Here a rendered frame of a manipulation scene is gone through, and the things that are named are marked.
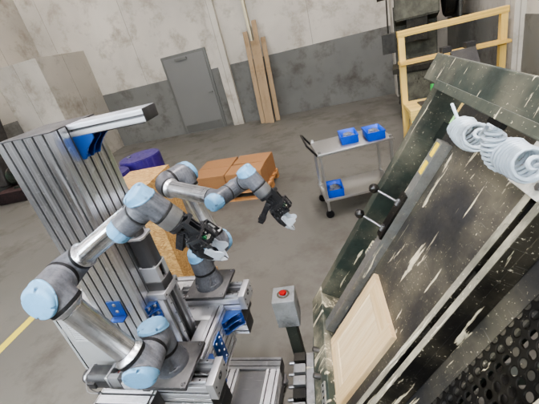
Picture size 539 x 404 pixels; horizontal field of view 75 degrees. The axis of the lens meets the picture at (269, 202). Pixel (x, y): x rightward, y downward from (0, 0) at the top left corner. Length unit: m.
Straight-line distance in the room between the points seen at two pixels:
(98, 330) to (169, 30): 9.69
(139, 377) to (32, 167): 0.83
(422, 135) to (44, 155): 1.41
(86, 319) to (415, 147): 1.36
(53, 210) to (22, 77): 9.53
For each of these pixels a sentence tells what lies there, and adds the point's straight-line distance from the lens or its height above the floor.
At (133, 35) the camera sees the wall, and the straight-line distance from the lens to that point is 11.09.
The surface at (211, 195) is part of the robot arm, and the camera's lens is 1.45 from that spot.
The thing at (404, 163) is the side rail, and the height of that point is 1.54.
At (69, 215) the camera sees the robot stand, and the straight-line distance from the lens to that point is 1.54.
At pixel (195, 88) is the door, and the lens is 10.49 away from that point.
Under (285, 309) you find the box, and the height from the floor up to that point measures 0.88.
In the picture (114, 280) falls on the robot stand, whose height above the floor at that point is 1.39.
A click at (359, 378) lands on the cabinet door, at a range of 1.37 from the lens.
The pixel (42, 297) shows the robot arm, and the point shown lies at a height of 1.61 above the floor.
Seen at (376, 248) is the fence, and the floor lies 1.31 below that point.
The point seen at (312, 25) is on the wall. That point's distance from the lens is 9.66.
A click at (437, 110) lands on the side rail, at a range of 1.53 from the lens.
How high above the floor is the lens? 2.16
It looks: 25 degrees down
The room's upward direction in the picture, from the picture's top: 15 degrees counter-clockwise
